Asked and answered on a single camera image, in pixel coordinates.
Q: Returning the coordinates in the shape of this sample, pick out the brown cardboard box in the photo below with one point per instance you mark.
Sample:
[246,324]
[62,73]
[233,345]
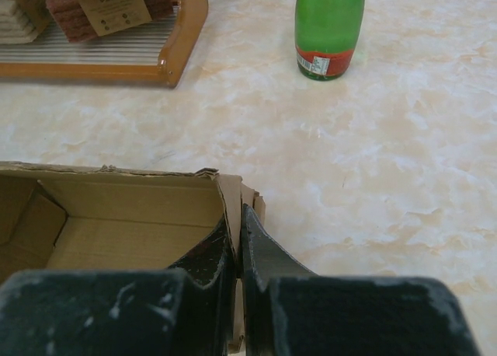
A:
[63,218]

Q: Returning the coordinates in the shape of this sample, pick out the brown block on shelf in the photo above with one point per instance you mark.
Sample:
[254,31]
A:
[83,20]

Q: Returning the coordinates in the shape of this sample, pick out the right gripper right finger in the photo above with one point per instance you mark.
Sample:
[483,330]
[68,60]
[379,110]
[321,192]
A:
[290,310]

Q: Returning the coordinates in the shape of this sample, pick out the tan block on shelf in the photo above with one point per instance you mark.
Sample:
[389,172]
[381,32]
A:
[22,21]

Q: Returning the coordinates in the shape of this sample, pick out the orange wooden shelf rack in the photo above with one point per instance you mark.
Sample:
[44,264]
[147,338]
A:
[156,52]

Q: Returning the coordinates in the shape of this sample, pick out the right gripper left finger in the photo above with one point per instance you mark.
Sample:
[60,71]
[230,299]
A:
[184,309]

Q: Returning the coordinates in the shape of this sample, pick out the green glass bottle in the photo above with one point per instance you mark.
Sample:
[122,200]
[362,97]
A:
[325,36]

